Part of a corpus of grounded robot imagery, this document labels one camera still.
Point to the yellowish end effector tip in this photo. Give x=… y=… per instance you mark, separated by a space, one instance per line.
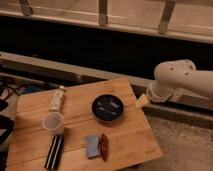
x=142 y=101

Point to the dark ceramic bowl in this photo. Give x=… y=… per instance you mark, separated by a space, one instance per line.
x=107 y=108

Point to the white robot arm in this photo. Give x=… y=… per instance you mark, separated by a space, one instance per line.
x=170 y=75

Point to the dark red oval object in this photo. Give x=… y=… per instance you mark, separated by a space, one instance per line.
x=104 y=147

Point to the blue grey sponge block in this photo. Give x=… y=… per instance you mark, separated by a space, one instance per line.
x=92 y=146

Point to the white spray bottle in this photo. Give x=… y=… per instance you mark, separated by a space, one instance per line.
x=57 y=100

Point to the middle metal railing post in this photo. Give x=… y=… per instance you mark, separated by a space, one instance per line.
x=103 y=8

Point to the metal railing post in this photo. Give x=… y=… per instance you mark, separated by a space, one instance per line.
x=25 y=8
x=166 y=16
x=103 y=8

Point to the right metal railing post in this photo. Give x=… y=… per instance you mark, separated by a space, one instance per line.
x=166 y=16

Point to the left metal railing post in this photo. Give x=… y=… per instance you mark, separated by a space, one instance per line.
x=25 y=8

